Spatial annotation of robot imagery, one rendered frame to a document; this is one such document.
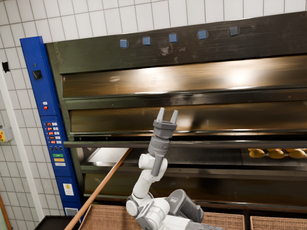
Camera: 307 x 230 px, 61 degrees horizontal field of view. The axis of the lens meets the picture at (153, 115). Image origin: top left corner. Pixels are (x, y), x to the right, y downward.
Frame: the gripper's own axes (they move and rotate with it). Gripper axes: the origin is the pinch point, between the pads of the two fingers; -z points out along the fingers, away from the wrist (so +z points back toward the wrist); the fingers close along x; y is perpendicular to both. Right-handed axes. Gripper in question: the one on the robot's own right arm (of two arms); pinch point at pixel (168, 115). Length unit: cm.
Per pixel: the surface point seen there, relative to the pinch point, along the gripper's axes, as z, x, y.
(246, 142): 7, -57, -8
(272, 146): 5, -65, -18
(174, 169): 44, -51, 33
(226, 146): 13, -51, 0
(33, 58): -2, 34, 109
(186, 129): 13, -44, 27
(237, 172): 31, -75, 2
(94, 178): 76, -20, 81
